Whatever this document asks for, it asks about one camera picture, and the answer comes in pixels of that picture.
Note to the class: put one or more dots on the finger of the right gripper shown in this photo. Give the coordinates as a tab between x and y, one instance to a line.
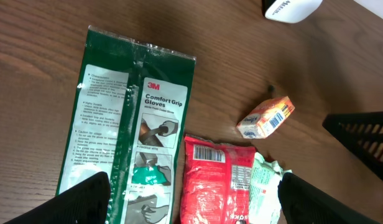
362	135

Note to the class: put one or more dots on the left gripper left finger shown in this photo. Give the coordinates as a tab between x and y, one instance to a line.
84	203

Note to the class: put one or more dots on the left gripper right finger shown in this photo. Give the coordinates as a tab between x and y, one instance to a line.
302	203

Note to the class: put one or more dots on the teal white snack packet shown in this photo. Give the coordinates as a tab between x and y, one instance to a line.
264	205

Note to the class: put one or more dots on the red snack packet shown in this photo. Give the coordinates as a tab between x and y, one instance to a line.
216	182

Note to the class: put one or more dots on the orange white small packet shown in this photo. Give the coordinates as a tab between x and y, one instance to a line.
265	118

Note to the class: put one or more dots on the green white snack bag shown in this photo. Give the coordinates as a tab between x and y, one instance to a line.
127	121

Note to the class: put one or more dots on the white barcode scanner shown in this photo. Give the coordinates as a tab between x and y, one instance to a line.
289	11

